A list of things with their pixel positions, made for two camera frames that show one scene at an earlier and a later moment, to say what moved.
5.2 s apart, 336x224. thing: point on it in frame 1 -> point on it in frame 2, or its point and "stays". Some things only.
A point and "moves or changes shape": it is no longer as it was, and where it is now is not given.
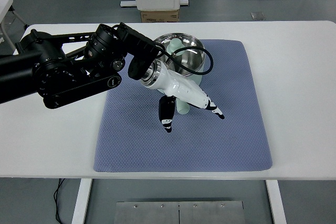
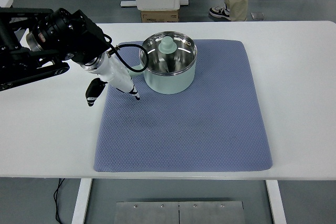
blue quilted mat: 135,138 stays
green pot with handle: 186,53 moves or changes shape
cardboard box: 159,16 stays
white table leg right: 276,201 stays
